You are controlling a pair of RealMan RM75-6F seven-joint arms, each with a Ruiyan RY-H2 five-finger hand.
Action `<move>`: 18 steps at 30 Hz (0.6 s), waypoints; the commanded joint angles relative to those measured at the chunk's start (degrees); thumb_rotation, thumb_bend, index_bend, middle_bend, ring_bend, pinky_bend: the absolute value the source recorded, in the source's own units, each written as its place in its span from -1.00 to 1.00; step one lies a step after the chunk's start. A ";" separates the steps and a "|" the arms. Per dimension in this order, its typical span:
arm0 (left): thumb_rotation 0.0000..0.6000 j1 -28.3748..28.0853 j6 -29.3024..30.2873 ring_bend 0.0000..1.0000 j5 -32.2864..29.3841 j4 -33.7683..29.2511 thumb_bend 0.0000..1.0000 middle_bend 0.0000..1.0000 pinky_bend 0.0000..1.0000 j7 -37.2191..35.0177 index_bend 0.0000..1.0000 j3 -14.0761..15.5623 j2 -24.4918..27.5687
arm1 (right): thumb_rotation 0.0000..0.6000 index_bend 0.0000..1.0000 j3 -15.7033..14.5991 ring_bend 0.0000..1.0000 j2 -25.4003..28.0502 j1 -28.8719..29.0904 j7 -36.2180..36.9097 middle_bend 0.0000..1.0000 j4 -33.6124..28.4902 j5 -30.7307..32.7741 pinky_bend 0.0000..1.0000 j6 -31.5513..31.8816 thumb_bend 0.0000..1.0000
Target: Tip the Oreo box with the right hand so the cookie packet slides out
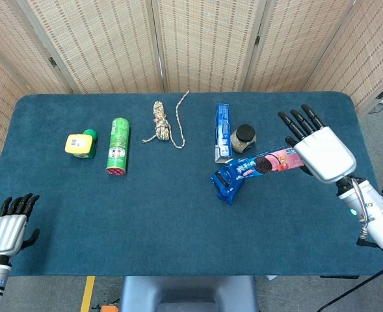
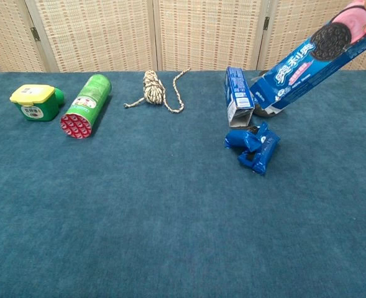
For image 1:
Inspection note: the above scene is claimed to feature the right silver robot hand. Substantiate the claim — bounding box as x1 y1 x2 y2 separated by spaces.
278 103 357 184

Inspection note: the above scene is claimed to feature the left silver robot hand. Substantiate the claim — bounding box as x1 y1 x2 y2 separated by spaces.
0 192 41 257

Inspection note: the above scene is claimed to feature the blue pink cookie package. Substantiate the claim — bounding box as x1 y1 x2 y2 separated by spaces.
225 146 306 181

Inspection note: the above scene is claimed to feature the blue cookie packet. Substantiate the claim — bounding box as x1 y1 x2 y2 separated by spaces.
216 180 246 206
210 164 244 191

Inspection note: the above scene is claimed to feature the blue open cookie box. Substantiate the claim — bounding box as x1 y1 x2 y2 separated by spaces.
214 103 233 164

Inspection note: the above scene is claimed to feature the green cylindrical chip can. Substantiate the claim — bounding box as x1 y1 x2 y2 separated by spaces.
105 117 131 177

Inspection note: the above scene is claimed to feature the glass jar with black lid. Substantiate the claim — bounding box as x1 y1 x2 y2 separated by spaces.
230 123 257 154

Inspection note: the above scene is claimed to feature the yellow bottle green cap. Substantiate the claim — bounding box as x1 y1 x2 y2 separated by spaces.
64 129 99 160

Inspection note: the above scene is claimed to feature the blue carpet table cover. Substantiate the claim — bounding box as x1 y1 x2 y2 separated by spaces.
0 91 383 277

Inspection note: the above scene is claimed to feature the blue-grey robot torso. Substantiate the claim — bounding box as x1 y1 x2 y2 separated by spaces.
119 276 259 312

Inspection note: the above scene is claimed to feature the woven bamboo folding screen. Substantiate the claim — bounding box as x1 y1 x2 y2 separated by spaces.
0 0 383 157

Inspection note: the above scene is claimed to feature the black floor cable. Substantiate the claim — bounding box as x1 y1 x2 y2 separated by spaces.
317 258 383 312

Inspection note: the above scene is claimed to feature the beige braided rope bundle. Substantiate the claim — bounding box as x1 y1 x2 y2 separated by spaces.
141 90 191 150

